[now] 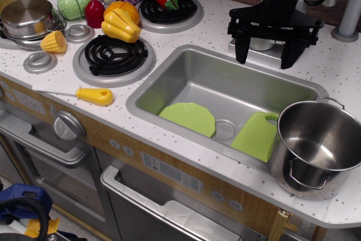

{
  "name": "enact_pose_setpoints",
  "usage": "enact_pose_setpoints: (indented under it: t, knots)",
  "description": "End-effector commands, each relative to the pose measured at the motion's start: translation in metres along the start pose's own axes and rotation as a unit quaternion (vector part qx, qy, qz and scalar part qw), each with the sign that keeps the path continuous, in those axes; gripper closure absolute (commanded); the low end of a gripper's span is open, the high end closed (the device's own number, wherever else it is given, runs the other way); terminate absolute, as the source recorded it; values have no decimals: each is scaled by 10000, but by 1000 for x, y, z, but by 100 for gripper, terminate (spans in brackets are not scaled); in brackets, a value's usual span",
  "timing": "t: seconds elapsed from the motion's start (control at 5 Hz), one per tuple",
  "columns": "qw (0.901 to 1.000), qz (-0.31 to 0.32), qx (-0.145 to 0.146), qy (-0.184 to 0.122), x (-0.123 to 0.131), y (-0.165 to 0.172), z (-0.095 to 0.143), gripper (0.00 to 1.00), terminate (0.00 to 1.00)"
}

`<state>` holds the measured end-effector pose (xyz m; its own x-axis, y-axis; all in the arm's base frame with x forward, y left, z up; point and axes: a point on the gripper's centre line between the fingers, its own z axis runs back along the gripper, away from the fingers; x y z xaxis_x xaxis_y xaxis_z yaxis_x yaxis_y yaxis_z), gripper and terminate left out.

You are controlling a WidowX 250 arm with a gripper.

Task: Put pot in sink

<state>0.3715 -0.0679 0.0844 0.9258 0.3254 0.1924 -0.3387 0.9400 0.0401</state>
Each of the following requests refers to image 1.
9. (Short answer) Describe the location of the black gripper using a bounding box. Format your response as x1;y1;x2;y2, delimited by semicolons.
228;0;325;69

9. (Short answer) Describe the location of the large steel pot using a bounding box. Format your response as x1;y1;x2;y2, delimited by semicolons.
268;97;360;200

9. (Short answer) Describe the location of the grey toy sink basin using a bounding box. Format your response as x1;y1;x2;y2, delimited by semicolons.
126;45;328;173

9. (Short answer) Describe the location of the small steel pot upside down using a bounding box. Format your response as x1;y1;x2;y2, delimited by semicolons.
1;0;67;51

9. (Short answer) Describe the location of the silver toy faucet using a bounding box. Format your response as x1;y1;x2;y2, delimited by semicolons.
227;0;344;69

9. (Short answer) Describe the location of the grey vertical pole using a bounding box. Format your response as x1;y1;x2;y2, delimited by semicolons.
332;0;360;43

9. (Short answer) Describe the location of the green plastic cutting board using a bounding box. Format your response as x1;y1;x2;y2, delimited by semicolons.
230;112;279;163

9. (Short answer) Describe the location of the green plastic plate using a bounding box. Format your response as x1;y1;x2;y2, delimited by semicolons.
158;102;216;138

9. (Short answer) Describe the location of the rear black stove burner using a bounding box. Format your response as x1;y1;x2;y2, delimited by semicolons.
136;0;204;34

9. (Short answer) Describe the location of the black stove burner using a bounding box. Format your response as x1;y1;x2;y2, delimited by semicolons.
73;35;156;88
136;0;204;34

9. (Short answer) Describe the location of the orange toy pumpkin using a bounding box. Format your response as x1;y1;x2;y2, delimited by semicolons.
103;1;140;25

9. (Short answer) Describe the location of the yellow toy squash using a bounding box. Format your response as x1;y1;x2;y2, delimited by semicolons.
101;8;140;43

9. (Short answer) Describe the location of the front black stove burner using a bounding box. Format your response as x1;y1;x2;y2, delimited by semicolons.
73;35;156;88

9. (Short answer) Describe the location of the dark red toy fruit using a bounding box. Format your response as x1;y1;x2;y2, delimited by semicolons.
85;0;105;29

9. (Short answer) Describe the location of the grey stove knob upper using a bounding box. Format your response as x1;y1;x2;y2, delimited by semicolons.
64;24;95;43

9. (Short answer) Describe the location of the grey stove knob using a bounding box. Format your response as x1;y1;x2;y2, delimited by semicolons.
23;51;58;74
64;24;95;43

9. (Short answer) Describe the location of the green toy cabbage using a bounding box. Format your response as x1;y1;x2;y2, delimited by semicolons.
57;0;91;20

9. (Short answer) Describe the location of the toy dishwasher door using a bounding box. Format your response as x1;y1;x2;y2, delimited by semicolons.
96;150;267;240

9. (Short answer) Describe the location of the yellow toy corn piece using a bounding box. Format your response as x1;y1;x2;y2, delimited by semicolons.
40;30;67;53

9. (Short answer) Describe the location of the silver oven dial knob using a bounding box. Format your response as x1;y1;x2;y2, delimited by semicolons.
53;110;86;141

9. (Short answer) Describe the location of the grey stove knob lower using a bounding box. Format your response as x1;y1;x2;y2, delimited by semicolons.
23;51;58;74

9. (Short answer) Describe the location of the toy oven door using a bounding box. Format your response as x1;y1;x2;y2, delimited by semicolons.
1;110;121;240

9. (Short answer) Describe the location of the blue clamp device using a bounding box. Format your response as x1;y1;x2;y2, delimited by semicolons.
1;183;52;219

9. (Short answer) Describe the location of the yellow cloth on floor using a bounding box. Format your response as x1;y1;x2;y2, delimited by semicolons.
24;217;60;239

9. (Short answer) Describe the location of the toy knife yellow handle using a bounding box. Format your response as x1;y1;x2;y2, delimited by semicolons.
32;82;113;106

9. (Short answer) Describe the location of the black cable hose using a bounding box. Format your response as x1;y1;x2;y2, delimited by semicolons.
0;197;50;241

